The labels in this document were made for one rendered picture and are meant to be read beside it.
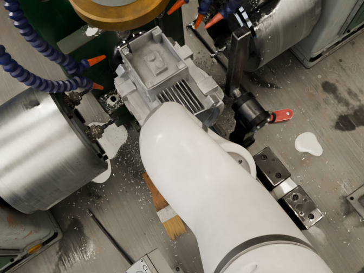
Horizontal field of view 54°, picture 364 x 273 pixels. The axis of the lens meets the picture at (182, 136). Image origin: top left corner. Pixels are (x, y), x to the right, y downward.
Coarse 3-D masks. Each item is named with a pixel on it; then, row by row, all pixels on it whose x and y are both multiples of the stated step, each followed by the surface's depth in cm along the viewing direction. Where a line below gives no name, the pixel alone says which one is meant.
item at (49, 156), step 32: (32, 96) 72; (64, 96) 81; (0, 128) 70; (32, 128) 69; (64, 128) 70; (96, 128) 78; (0, 160) 68; (32, 160) 69; (64, 160) 71; (96, 160) 75; (0, 192) 70; (32, 192) 72; (64, 192) 77
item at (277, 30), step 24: (216, 0) 82; (264, 0) 76; (288, 0) 77; (312, 0) 79; (192, 24) 86; (216, 24) 90; (240, 24) 79; (264, 24) 77; (288, 24) 80; (312, 24) 84; (264, 48) 80
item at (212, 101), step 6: (174, 42) 83; (120, 66) 81; (120, 72) 81; (126, 72) 81; (210, 96) 77; (216, 96) 79; (210, 102) 77; (216, 102) 77; (216, 120) 89; (210, 126) 90
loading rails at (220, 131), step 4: (132, 120) 106; (136, 120) 104; (132, 124) 105; (136, 124) 104; (136, 128) 105; (140, 128) 105; (212, 128) 93; (216, 128) 92; (220, 128) 103; (216, 132) 93; (220, 132) 92; (224, 132) 103; (224, 136) 91; (228, 140) 91; (256, 172) 99; (256, 176) 88; (292, 220) 94; (296, 224) 94
